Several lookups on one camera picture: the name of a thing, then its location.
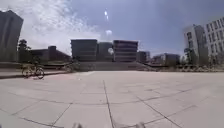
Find wide stone steps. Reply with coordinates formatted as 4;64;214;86
78;61;149;72

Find twin-block glass building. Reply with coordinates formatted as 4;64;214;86
70;38;140;63

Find small distant building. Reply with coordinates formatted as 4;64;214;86
136;50;151;64

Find pale paved plaza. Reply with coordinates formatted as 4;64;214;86
0;69;224;128

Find bicycle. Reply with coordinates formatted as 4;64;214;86
63;60;82;73
21;62;46;80

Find low distant building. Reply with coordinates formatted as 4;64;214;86
151;52;181;67

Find low dark building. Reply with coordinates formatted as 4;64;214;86
29;45;72;63

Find robot's own part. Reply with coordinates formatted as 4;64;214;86
135;121;146;128
71;122;83;128

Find narrow grey tower building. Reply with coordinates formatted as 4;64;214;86
183;24;210;66

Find tree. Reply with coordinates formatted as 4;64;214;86
17;38;32;64

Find raised kerb strip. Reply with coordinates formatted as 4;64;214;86
0;69;68;80

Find large dark grey building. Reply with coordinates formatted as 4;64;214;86
0;9;25;63

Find white gridded building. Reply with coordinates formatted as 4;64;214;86
204;17;224;65

